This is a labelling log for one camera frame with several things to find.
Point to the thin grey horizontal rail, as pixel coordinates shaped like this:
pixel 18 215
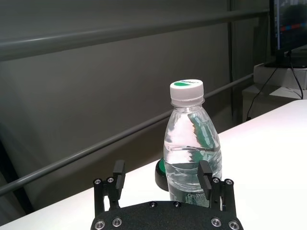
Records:
pixel 84 151

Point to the clear water bottle green label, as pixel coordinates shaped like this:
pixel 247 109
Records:
pixel 187 143

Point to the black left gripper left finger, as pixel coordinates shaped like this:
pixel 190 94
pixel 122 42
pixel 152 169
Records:
pixel 119 178

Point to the white box under monitor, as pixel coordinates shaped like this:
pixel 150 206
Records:
pixel 266 75

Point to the black computer monitor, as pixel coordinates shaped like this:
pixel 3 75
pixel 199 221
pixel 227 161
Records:
pixel 290 24

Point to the thick grey horizontal rail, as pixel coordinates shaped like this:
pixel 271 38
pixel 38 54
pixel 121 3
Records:
pixel 120 33

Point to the grey vertical frame post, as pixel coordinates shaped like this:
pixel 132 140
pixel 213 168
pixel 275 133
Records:
pixel 233 48

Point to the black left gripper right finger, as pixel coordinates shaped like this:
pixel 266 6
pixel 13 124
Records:
pixel 204 179

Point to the green push button black base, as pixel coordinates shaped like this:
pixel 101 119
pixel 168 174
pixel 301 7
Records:
pixel 160 177

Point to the dark vertical frame post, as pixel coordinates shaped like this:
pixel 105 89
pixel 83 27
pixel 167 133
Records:
pixel 14 179

